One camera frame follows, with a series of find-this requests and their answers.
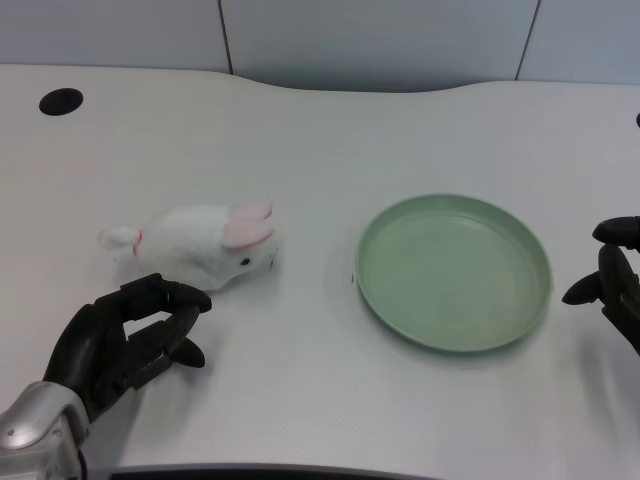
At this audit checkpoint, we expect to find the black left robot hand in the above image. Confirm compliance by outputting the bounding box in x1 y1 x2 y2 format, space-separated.
42 272 213 422

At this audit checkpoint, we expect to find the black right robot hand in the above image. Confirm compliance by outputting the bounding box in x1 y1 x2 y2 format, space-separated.
561 215 640 357

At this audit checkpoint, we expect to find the white plush rabbit doll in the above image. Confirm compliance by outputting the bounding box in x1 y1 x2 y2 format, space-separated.
96 200 279 293

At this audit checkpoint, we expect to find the green round plate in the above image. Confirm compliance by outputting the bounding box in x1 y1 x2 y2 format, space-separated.
353 193 555 355

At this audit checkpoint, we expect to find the black round cable grommet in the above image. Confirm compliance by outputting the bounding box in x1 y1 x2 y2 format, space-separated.
38 87 84 117

